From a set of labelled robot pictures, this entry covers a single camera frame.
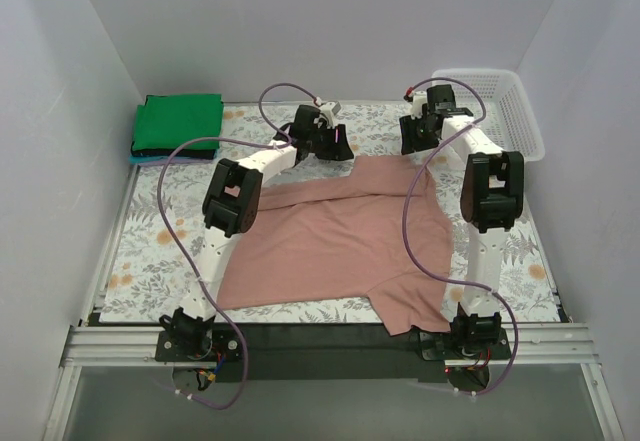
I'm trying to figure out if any white plastic basket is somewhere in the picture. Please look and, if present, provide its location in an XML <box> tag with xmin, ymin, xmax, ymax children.
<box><xmin>432</xmin><ymin>68</ymin><xmax>545</xmax><ymax>162</ymax></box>

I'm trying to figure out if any aluminium frame rail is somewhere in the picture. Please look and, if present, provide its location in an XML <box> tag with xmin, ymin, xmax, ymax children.
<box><xmin>43</xmin><ymin>323</ymin><xmax>622</xmax><ymax>440</ymax></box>

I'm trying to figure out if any floral patterned table mat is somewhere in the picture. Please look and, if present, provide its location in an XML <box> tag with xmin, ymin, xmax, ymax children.
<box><xmin>97</xmin><ymin>102</ymin><xmax>560</xmax><ymax>324</ymax></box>

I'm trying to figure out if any pink t shirt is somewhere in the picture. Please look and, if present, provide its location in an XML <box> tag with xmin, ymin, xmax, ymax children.
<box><xmin>217</xmin><ymin>156</ymin><xmax>453</xmax><ymax>335</ymax></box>

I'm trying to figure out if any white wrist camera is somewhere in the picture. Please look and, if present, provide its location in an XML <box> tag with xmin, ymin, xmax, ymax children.
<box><xmin>403</xmin><ymin>87</ymin><xmax>429</xmax><ymax>119</ymax></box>
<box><xmin>313</xmin><ymin>97</ymin><xmax>341</xmax><ymax>127</ymax></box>

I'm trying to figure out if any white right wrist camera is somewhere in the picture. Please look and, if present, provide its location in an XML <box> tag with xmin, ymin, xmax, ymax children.
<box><xmin>403</xmin><ymin>87</ymin><xmax>429</xmax><ymax>119</ymax></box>

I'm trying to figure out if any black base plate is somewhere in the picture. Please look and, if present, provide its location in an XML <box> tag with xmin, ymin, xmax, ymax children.
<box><xmin>154</xmin><ymin>321</ymin><xmax>511</xmax><ymax>383</ymax></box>

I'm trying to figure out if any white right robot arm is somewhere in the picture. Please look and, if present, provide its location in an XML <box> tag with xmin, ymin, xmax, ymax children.
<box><xmin>400</xmin><ymin>77</ymin><xmax>525</xmax><ymax>365</ymax></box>

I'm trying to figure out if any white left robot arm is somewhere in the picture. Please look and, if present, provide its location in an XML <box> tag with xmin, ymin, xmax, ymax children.
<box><xmin>160</xmin><ymin>100</ymin><xmax>354</xmax><ymax>361</ymax></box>

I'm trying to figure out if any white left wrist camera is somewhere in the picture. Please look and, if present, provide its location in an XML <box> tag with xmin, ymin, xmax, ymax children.
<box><xmin>313</xmin><ymin>97</ymin><xmax>341</xmax><ymax>127</ymax></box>

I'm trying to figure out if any dark folded t shirt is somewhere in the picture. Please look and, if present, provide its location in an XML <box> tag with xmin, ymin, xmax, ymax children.
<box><xmin>130</xmin><ymin>145</ymin><xmax>217</xmax><ymax>163</ymax></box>

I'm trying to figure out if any green folded t shirt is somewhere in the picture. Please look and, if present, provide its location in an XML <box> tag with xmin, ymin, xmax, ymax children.
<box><xmin>131</xmin><ymin>93</ymin><xmax>224</xmax><ymax>154</ymax></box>

